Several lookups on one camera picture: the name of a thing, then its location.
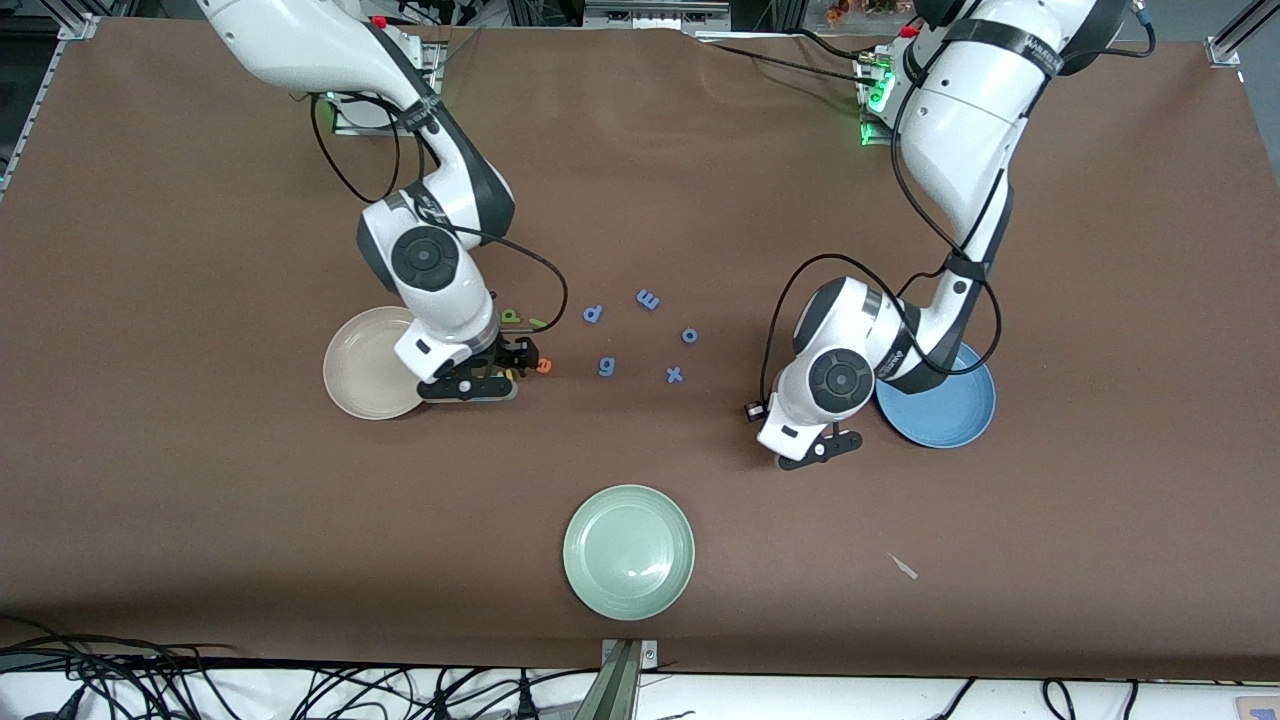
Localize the beige brown plate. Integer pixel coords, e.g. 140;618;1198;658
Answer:
322;306;433;421

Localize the pale green plate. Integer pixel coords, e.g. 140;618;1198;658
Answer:
562;484;696;622

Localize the brown table cover mat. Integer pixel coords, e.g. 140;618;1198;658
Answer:
0;18;1280;681

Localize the blue plate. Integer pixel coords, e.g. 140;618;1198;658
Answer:
876;345;997;449

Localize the aluminium table edge profile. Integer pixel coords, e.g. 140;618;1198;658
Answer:
0;12;101;201
1205;0;1280;67

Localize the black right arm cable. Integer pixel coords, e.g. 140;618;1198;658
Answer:
310;95;571;333

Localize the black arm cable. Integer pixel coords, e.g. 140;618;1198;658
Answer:
310;95;571;333
745;60;1011;422

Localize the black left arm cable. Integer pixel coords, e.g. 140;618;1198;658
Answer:
745;60;1011;422

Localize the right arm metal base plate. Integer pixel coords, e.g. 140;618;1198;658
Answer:
330;40;446;137

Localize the metal table edge bracket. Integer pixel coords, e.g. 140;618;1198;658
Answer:
575;638;659;720

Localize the silver metal frame rail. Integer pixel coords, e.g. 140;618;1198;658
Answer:
583;0;733;31

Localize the black base cable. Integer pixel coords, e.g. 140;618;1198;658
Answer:
697;30;881;86

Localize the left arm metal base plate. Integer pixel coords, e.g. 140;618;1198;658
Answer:
855;50;906;148

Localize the thick black floor cable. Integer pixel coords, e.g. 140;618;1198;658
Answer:
20;680;101;720

